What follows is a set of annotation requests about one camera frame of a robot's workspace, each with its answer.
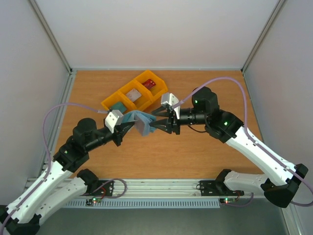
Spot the blue leather card holder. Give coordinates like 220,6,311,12
122,110,157,136

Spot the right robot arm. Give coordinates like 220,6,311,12
150,87,308,208

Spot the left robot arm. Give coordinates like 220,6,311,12
0,118,134,235

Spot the teal card in bin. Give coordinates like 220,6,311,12
110,101,127,113

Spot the white card in bin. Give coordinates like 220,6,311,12
125,89,142,102

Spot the red card in bin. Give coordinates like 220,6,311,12
142,79,156,90

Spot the yellow bin middle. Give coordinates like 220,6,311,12
118,80,152,111

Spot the yellow bin left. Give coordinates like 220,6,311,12
101,91,132,114

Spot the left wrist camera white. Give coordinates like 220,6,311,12
104,110,124,133

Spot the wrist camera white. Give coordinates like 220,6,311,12
161,93,180,119
104,110,124,133

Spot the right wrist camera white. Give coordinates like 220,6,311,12
161,93,180,119

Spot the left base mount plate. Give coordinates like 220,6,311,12
83,180,114,197

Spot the base mount plate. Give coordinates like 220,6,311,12
196,180,245,197
83,180,114,197

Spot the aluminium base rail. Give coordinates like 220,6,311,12
24,178,291,199

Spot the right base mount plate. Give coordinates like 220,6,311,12
196,180,245,197

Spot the slotted cable duct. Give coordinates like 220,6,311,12
62,198,220,210

